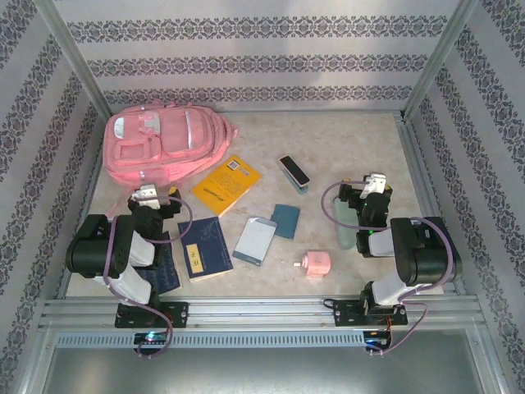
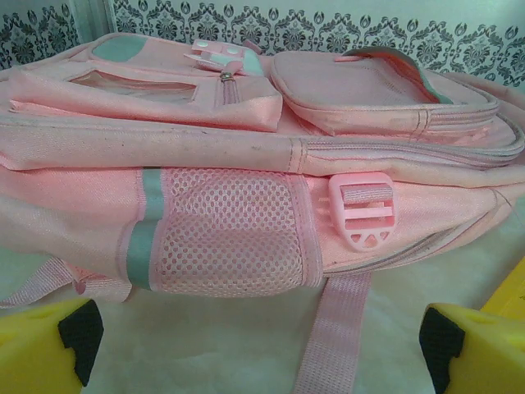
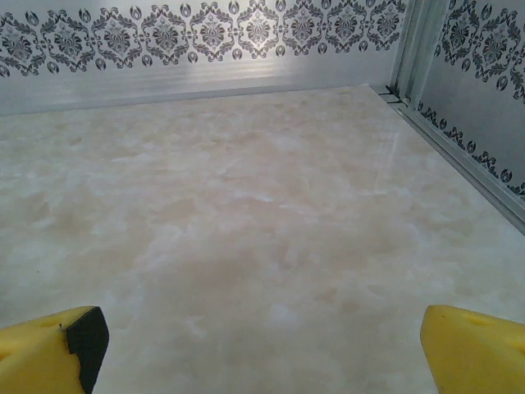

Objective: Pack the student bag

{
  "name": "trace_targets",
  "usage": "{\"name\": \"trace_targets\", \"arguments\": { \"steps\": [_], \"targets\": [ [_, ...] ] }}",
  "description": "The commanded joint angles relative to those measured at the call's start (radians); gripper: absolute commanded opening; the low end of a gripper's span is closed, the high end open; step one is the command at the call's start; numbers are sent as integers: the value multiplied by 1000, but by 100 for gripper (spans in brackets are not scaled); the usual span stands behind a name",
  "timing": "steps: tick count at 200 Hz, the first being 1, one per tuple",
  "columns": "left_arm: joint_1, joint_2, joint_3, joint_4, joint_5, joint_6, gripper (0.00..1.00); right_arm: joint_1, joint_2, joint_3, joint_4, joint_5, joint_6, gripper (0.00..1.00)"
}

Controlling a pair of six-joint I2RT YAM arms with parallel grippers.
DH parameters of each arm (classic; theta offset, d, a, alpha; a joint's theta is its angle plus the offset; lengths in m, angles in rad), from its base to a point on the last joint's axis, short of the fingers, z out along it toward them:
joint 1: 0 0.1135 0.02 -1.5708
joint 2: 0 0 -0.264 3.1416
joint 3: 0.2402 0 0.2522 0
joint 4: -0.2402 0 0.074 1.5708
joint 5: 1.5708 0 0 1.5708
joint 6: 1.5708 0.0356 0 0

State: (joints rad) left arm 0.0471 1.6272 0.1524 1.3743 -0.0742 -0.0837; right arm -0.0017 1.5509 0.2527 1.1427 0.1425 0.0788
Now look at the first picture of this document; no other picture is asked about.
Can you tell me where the pale green pencil case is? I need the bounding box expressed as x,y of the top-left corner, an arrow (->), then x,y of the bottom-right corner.
331,191 -> 358,250

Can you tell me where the yellow paperback book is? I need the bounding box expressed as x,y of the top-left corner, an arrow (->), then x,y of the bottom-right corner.
190,154 -> 263,218

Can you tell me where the navy book with white print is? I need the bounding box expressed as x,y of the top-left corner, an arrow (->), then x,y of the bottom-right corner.
135,231 -> 182,295

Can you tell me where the pink school backpack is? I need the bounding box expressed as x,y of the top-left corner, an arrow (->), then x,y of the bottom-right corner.
101,103 -> 240,218

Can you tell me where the navy book with yellow label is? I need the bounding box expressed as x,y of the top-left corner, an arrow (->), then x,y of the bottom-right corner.
177,217 -> 235,285

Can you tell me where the small dark teal booklet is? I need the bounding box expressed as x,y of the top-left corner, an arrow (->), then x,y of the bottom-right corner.
270,204 -> 301,241

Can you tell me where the white notebook with blue edge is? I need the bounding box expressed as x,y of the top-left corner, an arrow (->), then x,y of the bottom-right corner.
232,216 -> 277,268

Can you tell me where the grey metal panel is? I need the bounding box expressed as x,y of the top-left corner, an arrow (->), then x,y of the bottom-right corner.
39,346 -> 505,394

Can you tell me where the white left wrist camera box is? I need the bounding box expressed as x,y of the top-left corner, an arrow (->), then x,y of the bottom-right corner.
133,183 -> 162,208

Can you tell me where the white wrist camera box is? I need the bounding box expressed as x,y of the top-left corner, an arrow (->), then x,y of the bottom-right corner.
363,174 -> 389,196
133,183 -> 162,208

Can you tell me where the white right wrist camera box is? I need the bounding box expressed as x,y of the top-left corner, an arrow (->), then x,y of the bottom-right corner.
363,174 -> 389,196

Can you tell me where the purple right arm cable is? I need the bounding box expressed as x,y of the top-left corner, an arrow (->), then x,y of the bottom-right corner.
322,180 -> 461,357

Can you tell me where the aluminium side rail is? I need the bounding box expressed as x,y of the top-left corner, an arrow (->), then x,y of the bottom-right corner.
393,113 -> 481,299
55,117 -> 114,300

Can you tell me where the aluminium back rail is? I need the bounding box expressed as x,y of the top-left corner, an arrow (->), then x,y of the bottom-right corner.
112,108 -> 407,118

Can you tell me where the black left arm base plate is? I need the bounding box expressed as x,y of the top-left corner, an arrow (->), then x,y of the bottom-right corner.
114,301 -> 189,329

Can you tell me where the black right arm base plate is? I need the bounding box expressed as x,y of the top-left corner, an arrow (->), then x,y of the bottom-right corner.
332,298 -> 409,328

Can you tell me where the aluminium frame post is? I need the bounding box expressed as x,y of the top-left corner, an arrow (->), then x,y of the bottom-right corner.
31,0 -> 115,124
404,0 -> 480,121

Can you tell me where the aluminium mounting rail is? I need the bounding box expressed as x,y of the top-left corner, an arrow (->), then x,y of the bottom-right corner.
39,295 -> 482,330

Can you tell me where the slotted grey cable duct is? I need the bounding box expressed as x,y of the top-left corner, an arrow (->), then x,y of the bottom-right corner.
55,330 -> 366,349

